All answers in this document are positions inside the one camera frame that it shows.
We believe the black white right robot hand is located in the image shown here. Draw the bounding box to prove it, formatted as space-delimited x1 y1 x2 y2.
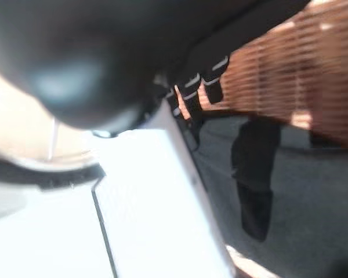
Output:
0 0 318 278

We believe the black garment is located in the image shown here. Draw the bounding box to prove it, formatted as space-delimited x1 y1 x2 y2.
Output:
230 117 282 243

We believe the round glass washing machine door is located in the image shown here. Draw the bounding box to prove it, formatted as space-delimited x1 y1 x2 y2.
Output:
0 62 107 193

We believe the rectangular wicker laundry basket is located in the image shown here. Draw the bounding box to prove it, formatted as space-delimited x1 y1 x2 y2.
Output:
173 0 348 144

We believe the white counter cabinet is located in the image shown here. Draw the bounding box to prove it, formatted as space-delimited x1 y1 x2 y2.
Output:
0 173 163 278

